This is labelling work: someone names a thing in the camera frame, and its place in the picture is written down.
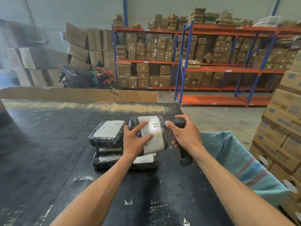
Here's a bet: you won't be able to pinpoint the person's right forearm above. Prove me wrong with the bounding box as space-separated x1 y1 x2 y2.
193 145 295 226

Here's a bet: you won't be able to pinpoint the black parcel with square label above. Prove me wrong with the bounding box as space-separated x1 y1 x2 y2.
88 120 125 149

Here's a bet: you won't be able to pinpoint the red motorcycle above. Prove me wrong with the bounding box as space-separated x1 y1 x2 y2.
93 61 117 90

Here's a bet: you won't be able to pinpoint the black motorcycle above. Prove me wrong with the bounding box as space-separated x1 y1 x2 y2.
58 65 95 89

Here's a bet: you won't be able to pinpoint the blue steel column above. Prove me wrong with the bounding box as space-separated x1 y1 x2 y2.
122 0 129 28
271 0 283 17

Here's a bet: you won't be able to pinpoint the person's left forearm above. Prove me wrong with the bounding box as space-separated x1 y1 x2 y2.
50 154 140 226

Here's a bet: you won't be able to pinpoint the rows of small cardboard boxes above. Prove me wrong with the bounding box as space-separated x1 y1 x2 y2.
116 32 299 89

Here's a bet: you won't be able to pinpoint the piles of flat cardboard bundles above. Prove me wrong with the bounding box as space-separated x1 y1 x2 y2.
113 6 254 31

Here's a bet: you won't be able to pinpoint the stack of white papers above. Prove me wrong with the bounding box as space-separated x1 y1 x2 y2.
252 16 282 27

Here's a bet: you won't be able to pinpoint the black parcel with long label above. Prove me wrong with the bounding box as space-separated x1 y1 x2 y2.
128 115 169 156

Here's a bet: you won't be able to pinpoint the black barcode scanner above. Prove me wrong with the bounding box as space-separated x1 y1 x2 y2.
163 117 194 167

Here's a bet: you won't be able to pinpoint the stack of printed cardboard cartons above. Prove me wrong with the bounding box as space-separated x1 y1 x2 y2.
248 50 301 225

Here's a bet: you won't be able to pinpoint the person's left hand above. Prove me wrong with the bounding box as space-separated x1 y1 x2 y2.
122 121 155 160

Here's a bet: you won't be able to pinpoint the person's right hand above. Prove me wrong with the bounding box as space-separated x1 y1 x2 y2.
165 115 205 156

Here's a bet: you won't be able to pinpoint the pile of large cardboard boxes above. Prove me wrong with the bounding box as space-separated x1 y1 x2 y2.
0 19 69 87

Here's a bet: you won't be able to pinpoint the wide orange blue shelving rack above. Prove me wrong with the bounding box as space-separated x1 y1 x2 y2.
174 20 301 108

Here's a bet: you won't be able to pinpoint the long brown cardboard sheet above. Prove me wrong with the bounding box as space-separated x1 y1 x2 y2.
0 86 159 103

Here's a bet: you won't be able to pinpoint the wide flat black parcel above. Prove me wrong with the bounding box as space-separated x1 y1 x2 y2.
93 152 160 171

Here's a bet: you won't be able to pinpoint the thin black wrapped parcel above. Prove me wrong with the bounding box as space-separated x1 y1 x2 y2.
95 147 124 156

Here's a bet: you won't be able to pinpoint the stack of flattened cardboard boxes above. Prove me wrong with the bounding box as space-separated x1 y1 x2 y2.
63 23 116 71

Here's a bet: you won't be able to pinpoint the teal woven sack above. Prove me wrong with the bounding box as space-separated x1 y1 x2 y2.
199 131 290 208

